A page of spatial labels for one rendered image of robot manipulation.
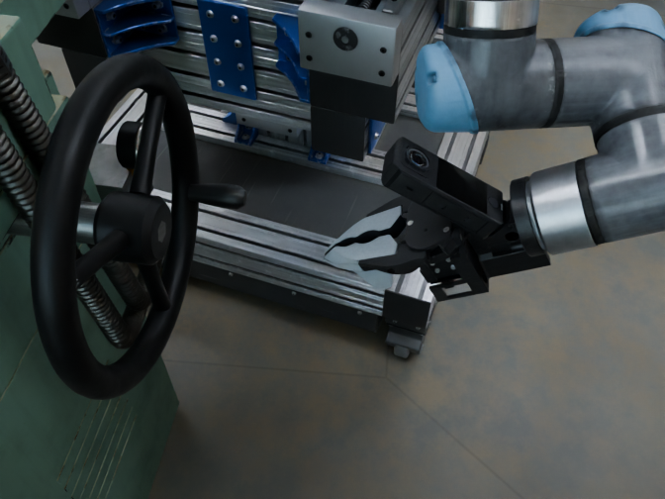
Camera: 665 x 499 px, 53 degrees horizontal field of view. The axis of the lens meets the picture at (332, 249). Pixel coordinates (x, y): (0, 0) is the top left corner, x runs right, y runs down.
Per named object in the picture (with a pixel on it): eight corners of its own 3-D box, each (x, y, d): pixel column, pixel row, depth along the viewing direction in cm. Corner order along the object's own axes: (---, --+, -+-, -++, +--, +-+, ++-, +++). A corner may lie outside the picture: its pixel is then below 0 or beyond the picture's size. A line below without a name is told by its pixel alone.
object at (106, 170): (138, 228, 93) (124, 187, 87) (54, 218, 94) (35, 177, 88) (156, 186, 98) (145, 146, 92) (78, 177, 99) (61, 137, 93)
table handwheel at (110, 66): (93, 482, 49) (62, 78, 38) (-157, 443, 50) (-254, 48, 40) (212, 308, 75) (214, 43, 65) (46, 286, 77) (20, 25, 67)
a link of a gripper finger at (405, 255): (362, 284, 63) (449, 264, 59) (354, 274, 62) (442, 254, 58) (368, 247, 66) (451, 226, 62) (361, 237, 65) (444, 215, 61)
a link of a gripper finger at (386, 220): (347, 282, 71) (427, 264, 67) (319, 249, 67) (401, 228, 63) (350, 260, 73) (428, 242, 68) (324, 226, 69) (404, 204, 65)
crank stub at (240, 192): (242, 214, 66) (242, 189, 65) (186, 207, 67) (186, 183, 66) (248, 206, 68) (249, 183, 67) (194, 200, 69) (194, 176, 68)
